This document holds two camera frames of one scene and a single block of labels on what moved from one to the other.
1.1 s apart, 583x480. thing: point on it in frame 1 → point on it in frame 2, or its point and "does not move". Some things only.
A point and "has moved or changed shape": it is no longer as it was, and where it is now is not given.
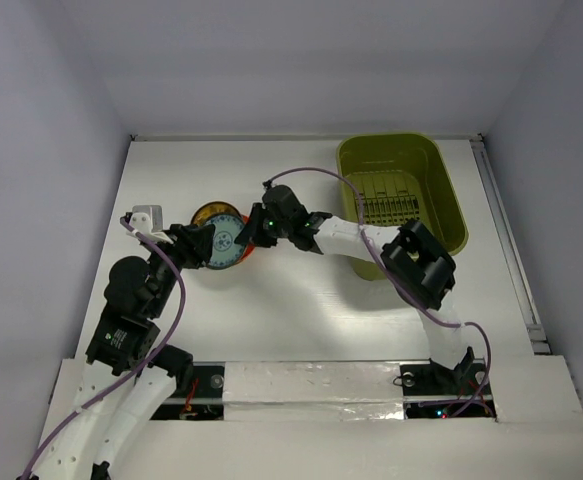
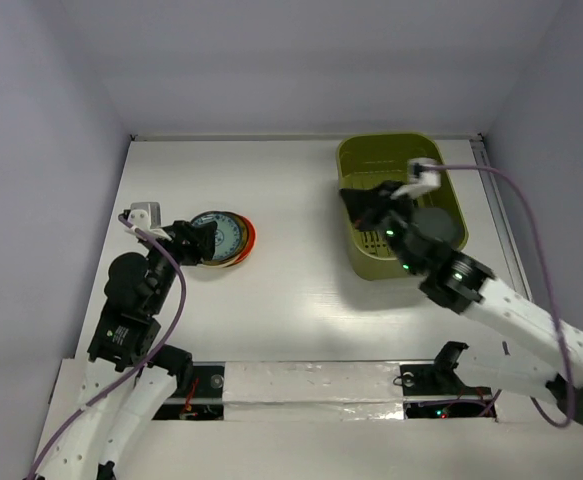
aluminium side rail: [537, 334] does not move
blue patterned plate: [226, 252] has moved or changed shape
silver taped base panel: [312, 390] does not move
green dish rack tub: [401, 178] does not move
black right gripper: [260, 228] → [378, 205]
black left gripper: [203, 242] does not move
